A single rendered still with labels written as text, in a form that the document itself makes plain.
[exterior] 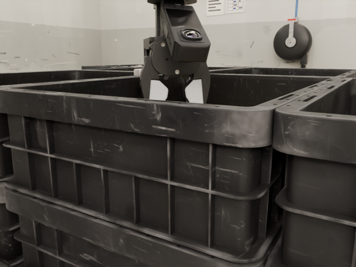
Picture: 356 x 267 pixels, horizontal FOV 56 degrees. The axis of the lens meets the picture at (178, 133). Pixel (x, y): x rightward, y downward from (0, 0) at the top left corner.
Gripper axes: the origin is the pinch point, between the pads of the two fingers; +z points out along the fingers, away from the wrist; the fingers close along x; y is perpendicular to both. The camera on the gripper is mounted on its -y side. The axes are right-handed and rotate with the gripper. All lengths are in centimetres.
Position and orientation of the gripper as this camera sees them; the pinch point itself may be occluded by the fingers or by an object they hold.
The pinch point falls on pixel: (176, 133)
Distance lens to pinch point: 50.5
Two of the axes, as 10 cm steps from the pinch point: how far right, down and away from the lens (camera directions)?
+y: -2.4, -2.2, 9.5
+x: -9.7, 0.6, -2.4
